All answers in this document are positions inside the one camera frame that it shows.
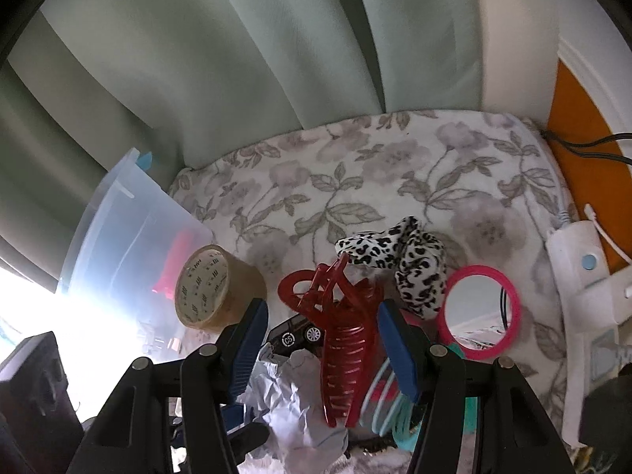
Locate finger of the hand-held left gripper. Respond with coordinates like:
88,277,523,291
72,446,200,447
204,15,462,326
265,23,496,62
224,402,270,457

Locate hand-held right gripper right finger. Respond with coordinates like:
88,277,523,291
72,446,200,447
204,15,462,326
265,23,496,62
376,299,576,474

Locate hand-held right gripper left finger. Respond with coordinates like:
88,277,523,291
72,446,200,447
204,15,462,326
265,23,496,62
66,297,270,474

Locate red hair claw clip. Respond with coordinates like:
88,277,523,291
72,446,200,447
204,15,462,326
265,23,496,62
277,253,386,428

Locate teal hair ties bundle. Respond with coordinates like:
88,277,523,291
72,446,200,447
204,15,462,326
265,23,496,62
358,355,430,452

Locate white paper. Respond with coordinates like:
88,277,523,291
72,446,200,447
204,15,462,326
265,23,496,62
237,343,349,462

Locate brown packing tape roll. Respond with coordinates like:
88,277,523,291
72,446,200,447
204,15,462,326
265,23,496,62
174,244,267,329

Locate leopard print scrunchie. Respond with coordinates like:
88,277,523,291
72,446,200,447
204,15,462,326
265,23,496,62
335,216,449,321

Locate pink round mirror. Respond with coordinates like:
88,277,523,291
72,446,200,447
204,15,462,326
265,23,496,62
436,265,523,361

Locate clear plastic storage container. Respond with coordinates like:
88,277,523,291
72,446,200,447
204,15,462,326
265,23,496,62
53,147,212,356

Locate black toy car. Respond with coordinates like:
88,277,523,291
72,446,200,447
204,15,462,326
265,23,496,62
267,313,327,356

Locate red plastic object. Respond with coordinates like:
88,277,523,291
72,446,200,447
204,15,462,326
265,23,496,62
150,229,191,302

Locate floral fleece blanket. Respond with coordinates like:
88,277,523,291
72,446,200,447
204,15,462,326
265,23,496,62
165,111,583,474

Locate white power strip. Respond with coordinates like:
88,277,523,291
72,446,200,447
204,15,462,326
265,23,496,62
545,220,632,448

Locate black power adapter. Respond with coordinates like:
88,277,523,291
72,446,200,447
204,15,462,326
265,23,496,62
580,372,632,450

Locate pale green curtain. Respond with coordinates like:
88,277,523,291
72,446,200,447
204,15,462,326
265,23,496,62
0,0,487,297

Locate orange wooden board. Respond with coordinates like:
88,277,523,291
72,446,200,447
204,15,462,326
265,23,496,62
547,56,632,275

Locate white cable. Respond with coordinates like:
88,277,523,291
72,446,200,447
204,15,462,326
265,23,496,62
585,203,632,260

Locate black cable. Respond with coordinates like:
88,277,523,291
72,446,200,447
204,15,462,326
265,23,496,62
542,130,632,151
548,138,632,165

